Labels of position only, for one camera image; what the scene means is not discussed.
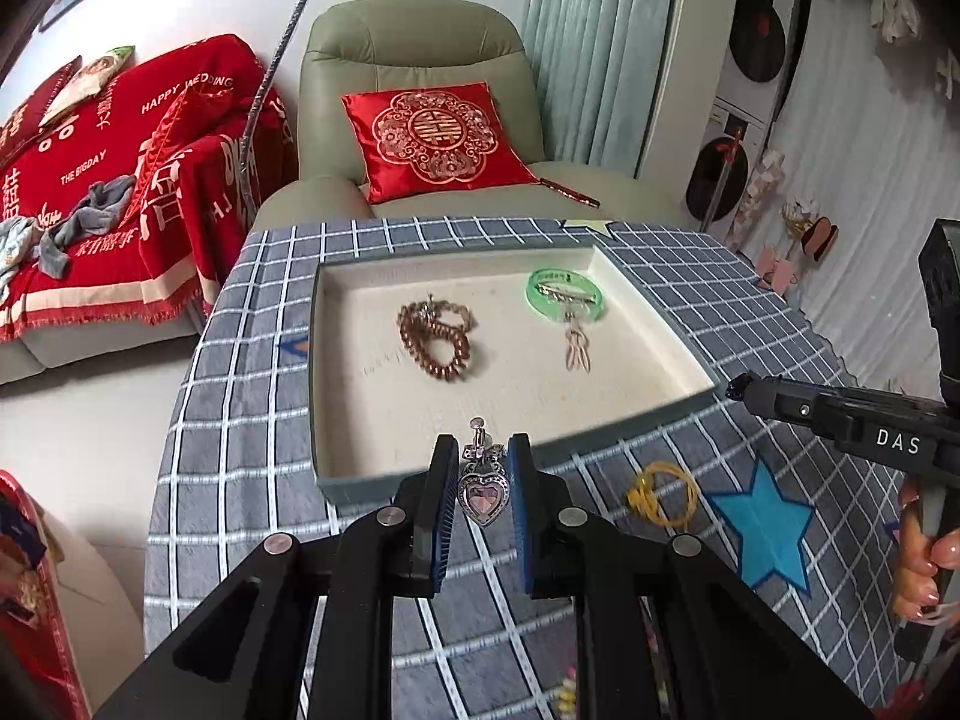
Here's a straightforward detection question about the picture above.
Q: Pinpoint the white stacked dryer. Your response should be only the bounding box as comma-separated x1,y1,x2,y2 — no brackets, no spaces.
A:
721,0,797,119

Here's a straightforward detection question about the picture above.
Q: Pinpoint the red mop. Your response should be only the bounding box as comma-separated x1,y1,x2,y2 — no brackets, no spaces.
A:
703,129,749,235

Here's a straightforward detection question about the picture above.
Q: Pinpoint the brown spiral hair tie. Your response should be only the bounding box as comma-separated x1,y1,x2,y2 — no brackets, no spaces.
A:
396,304,473,385

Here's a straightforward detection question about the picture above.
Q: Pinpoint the grey crumpled garment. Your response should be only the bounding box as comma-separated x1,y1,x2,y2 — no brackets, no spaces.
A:
39,176,139,280

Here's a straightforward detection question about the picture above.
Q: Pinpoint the wooden bead bracelet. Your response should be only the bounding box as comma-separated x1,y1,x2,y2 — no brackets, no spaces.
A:
424,300,479,338

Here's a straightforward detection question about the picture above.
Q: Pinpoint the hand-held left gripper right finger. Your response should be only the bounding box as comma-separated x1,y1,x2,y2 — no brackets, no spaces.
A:
506,435,875,720

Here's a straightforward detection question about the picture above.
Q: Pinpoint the red embroidered cushion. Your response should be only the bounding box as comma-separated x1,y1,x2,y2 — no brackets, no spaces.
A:
341,81,541,205

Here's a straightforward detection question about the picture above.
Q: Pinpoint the silver heart pendant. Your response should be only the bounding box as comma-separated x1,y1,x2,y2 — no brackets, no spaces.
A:
456,418,512,527

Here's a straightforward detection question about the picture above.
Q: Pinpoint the black framed figure picture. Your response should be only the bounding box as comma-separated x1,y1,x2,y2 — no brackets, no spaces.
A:
37,0,83,32

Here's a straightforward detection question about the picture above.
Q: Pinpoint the printed portrait pillow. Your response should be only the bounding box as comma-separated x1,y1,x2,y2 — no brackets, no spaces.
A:
39,46,137,126

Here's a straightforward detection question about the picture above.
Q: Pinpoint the grey tray with white lining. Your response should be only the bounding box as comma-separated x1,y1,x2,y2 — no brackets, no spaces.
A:
311,244,719,505

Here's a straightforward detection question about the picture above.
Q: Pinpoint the pale blue crumpled garment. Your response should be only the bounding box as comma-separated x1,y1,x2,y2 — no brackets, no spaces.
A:
0,216,44,302

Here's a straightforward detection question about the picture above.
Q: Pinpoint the white washing machine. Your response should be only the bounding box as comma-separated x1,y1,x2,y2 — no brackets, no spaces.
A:
685,109,775,242

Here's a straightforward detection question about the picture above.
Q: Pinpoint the person's right hand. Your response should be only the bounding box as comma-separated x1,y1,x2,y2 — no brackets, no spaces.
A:
891,480,960,622

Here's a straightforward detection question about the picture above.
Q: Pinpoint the silver metal hair clip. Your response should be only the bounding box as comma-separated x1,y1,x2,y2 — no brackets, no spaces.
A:
536,285,602,306

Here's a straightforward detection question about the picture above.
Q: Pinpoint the red printed sofa blanket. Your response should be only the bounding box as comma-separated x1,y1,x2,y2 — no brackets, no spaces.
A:
0,34,301,344

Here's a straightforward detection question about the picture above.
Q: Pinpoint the blue paper star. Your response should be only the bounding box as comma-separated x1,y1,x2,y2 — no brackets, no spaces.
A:
709,457,817,590

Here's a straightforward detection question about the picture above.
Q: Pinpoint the red bag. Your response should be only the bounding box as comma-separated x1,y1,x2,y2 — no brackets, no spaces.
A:
0,469,92,720

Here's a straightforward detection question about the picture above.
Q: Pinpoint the beige sofa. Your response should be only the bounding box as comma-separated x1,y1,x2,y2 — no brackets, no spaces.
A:
0,300,211,385

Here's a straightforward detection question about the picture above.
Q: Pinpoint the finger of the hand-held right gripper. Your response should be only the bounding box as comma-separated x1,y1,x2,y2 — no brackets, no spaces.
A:
746,375,857,442

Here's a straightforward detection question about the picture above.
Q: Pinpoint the pale green curtain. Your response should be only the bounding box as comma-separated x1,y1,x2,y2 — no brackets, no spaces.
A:
521,0,680,175

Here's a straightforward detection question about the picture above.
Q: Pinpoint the beige hair clip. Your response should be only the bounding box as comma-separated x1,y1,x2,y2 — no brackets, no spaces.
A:
564,319,598,376

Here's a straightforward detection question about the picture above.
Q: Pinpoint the yellow cord bracelet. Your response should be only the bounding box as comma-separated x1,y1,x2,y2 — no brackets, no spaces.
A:
628,463,701,530

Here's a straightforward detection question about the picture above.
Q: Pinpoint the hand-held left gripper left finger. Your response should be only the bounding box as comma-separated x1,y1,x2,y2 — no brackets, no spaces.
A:
94,435,460,720

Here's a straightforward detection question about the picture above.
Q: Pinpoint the green plastic bangle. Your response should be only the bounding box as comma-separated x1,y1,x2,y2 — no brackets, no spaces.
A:
525,266,607,325

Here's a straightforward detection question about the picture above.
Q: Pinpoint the grey-green armchair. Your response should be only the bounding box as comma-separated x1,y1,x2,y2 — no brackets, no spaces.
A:
251,0,687,232

